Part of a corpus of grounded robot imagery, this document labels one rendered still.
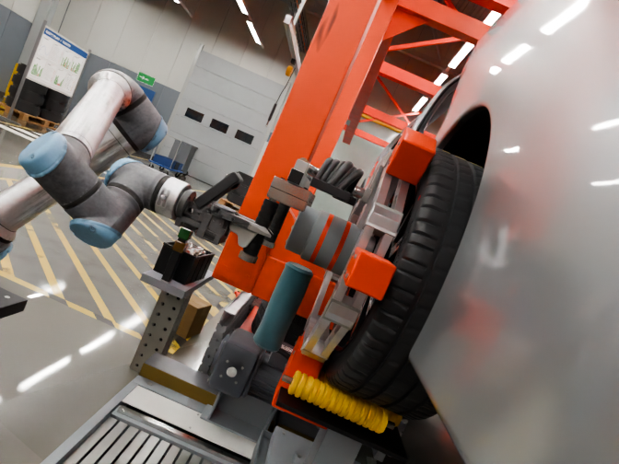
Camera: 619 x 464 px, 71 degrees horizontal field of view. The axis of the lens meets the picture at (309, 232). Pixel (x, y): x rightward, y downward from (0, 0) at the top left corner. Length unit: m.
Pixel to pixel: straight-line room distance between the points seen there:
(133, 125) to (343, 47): 0.77
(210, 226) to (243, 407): 0.91
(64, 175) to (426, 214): 0.69
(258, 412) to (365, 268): 1.04
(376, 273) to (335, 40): 1.06
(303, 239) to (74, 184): 0.52
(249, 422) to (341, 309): 0.93
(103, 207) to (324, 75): 0.97
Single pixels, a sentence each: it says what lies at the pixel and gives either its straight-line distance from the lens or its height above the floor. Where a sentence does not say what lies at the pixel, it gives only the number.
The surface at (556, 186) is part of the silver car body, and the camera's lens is 0.58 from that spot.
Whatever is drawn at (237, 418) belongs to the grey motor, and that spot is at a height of 0.09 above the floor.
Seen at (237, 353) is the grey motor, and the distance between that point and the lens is 1.47.
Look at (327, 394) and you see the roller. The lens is 1.09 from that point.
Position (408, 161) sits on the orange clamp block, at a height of 1.09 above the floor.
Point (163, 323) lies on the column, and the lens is 1.89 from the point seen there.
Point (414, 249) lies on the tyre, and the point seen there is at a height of 0.93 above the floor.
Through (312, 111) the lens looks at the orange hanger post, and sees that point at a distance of 1.61.
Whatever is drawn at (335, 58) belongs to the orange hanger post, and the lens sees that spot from 1.66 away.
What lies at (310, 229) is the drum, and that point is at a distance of 1.08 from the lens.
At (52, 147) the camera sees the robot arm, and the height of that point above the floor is 0.83.
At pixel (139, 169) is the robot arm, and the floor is 0.84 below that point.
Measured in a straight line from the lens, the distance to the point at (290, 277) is 1.24.
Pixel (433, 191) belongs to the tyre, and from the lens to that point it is 0.90.
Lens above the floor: 0.93
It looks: 4 degrees down
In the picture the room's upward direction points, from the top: 24 degrees clockwise
